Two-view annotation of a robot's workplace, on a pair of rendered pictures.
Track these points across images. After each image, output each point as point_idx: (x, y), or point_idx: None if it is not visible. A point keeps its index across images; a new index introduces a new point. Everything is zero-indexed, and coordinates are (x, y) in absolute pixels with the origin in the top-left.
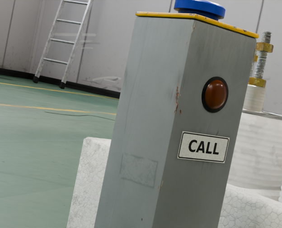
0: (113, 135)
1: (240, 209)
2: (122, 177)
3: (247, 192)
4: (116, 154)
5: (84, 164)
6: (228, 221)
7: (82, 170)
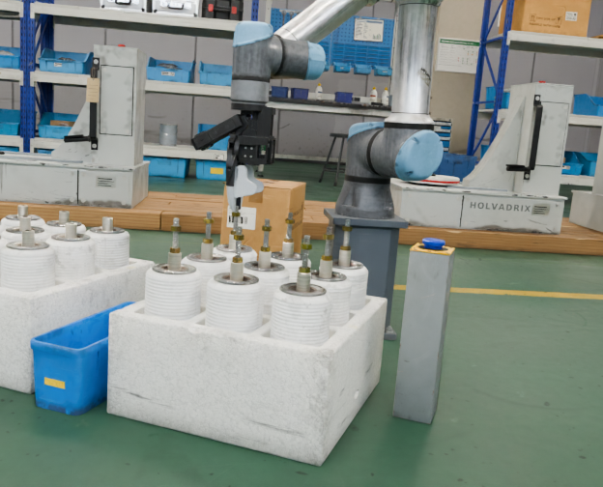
0: (444, 309)
1: (373, 319)
2: (444, 322)
3: (363, 311)
4: (444, 315)
5: (331, 373)
6: (371, 328)
7: (330, 379)
